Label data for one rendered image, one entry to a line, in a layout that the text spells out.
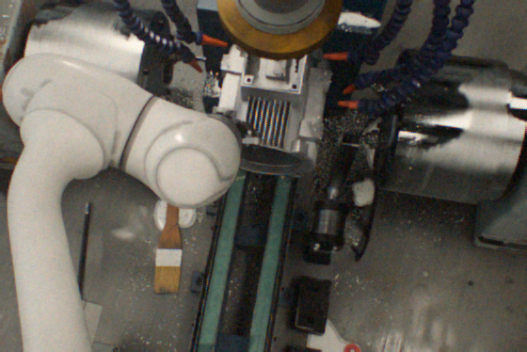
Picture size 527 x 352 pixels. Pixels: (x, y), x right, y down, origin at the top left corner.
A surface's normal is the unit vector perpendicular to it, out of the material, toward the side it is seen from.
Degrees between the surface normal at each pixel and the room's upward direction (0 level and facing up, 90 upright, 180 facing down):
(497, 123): 13
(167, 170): 30
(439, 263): 0
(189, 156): 19
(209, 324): 0
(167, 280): 2
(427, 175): 62
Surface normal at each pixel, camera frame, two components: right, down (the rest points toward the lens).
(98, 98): 0.29, -0.47
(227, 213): 0.00, -0.29
